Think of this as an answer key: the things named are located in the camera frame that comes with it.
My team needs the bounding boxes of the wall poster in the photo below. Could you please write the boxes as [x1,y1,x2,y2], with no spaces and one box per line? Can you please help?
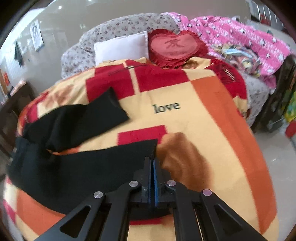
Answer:
[30,20,44,52]

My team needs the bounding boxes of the red heart cushion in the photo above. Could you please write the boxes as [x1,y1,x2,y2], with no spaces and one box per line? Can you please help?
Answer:
[148,29,208,69]

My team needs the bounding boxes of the floral grey quilt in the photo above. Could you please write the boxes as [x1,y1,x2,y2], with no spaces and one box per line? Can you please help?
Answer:
[61,13,180,79]

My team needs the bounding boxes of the colourful crumpled cloth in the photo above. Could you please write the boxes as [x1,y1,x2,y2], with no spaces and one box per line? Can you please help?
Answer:
[211,43,261,77]

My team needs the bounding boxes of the black pants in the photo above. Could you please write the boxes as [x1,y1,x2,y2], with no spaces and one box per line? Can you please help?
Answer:
[8,89,158,214]

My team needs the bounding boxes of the white pillow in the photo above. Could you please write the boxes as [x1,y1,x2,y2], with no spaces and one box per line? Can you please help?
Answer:
[94,31,149,65]

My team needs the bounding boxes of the orange red love blanket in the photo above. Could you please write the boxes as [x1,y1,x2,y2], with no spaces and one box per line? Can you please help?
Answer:
[4,58,279,240]

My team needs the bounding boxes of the dark wooden table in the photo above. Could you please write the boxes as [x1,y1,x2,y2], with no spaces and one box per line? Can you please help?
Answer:
[0,81,35,156]

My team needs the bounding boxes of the pink patterned quilt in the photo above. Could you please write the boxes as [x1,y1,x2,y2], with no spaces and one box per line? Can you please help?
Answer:
[168,13,291,89]

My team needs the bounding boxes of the dark hanging cloth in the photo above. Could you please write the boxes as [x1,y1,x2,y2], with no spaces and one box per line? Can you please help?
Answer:
[14,42,23,67]

